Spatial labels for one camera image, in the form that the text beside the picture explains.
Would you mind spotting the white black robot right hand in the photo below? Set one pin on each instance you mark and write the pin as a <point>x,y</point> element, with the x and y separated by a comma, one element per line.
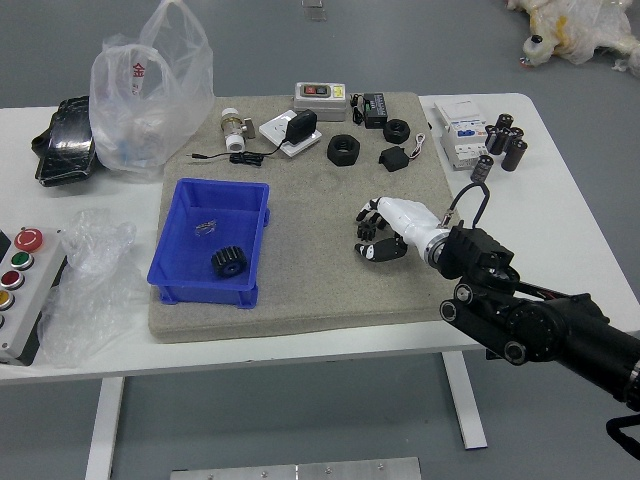
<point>407,217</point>

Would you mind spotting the big black gear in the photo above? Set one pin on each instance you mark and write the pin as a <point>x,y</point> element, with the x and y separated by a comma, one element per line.
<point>228,261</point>

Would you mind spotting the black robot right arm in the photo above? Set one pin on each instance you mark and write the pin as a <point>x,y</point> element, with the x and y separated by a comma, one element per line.
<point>540,325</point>

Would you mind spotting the big black hex nut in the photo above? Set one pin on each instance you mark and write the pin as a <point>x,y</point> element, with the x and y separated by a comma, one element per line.
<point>344,150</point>

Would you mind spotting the blue plastic box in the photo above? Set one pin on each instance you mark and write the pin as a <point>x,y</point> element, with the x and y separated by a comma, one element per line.
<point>207,225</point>

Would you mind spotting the grey push-button control box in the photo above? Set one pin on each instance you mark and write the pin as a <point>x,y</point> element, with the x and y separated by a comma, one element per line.
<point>25,290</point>

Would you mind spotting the small black cube module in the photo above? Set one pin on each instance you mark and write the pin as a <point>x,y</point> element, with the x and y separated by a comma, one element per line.
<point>394,159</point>

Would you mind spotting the white circuit breaker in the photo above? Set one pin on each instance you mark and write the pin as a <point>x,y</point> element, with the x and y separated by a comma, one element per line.
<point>462,132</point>

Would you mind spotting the black power module green terminal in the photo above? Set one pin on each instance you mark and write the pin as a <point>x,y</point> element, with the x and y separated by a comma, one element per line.
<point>377,110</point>

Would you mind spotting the grey-brown foam mat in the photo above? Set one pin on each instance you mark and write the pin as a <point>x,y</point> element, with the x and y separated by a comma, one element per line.
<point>310,300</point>

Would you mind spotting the black plug adapter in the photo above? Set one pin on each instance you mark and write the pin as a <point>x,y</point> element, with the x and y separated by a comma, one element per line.
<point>300,126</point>

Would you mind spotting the white table leg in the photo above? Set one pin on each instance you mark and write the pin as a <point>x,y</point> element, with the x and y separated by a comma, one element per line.
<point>465,400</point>
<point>102,430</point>

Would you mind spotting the brass valve white ends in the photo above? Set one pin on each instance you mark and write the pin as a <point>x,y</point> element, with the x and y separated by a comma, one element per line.
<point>232,129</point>

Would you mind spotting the small clear plastic piece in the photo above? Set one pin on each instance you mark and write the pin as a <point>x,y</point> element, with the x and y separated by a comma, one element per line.
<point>205,226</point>

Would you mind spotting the small grey floor plate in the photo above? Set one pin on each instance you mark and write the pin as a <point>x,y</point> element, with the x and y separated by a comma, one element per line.
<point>316,14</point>

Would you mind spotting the plush toy in plastic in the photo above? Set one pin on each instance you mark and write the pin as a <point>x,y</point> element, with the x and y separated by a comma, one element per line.
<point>580,30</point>

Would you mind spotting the silver metal plate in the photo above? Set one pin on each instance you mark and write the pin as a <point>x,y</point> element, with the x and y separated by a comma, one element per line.
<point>295,470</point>

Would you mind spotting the clear plastic bag red print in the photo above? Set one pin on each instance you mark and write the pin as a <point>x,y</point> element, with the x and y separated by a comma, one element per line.
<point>150,115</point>

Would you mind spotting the clear bubble wrap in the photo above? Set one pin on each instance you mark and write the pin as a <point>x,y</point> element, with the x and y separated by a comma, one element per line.
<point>95,290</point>

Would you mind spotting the black plastic tray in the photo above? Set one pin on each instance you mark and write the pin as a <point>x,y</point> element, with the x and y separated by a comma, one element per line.
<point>65,145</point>

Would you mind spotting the grey switch box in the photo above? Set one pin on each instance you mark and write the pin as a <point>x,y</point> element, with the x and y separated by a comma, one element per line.
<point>320,102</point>

